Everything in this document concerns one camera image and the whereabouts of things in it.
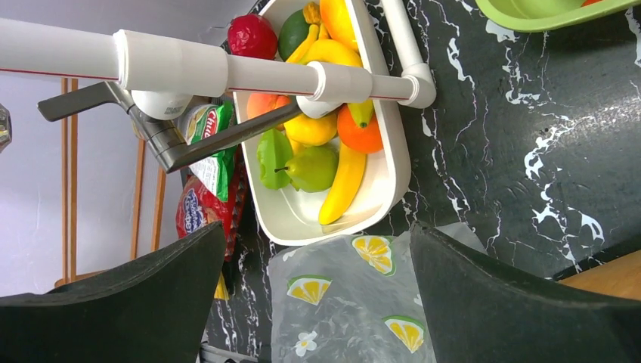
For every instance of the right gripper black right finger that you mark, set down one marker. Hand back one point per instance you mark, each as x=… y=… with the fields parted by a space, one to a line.
x=479 y=309

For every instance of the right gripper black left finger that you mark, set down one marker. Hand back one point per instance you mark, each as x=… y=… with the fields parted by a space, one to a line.
x=151 y=309

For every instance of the clear lemon print plastic bag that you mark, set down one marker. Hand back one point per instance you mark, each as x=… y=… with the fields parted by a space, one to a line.
x=350 y=298

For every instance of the green pear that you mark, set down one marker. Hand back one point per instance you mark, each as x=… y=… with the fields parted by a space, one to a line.
x=313 y=169

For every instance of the yellow lemon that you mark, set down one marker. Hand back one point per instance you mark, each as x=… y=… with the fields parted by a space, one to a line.
x=312 y=132

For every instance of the yellow snack wrapper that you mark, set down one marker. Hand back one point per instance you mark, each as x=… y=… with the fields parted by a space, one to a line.
x=221 y=291

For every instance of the wooden dish rack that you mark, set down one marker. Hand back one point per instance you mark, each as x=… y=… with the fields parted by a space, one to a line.
x=69 y=194

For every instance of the red snack bag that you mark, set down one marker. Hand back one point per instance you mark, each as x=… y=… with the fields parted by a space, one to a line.
x=198 y=207

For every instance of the white fruit tray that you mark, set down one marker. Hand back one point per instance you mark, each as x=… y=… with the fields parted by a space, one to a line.
x=289 y=217

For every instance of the yellow banana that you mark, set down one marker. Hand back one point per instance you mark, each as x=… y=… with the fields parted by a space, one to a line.
x=347 y=181

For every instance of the green chips bag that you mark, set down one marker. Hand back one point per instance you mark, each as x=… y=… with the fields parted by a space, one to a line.
x=201 y=121

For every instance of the orange fruit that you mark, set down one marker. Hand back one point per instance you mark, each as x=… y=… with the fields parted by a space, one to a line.
x=365 y=139

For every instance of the peach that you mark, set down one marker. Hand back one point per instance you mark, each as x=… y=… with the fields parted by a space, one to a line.
x=261 y=103

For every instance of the red pomegranate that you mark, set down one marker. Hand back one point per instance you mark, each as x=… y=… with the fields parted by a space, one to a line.
x=252 y=35

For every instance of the green vegetable tray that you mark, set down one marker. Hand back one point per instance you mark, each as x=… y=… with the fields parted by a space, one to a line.
x=531 y=16

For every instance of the green avocado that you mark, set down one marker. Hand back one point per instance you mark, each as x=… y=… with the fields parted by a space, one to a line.
x=293 y=32

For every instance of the white pvc pipe frame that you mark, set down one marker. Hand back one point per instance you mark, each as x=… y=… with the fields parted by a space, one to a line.
x=164 y=72

